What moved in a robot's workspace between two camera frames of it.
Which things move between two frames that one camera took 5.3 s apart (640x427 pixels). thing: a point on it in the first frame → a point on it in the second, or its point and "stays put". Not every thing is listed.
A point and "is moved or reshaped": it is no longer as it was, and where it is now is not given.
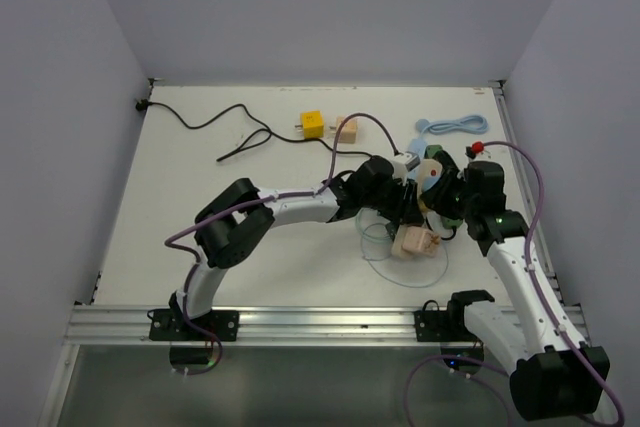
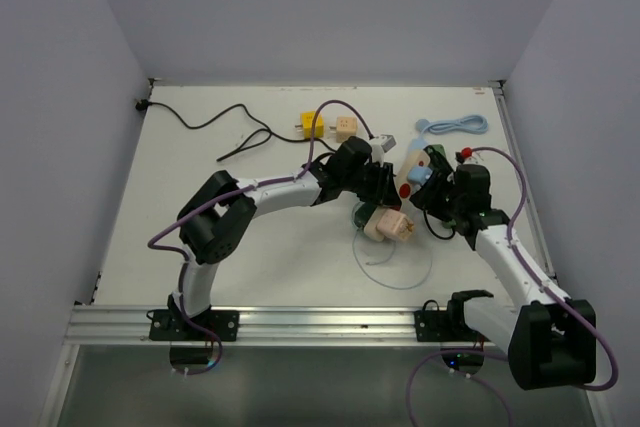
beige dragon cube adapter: x=348 y=133 stays put
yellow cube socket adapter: x=312 y=124 stays put
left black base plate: x=171 y=325 stays put
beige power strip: x=427 y=168 is moved or reshaped
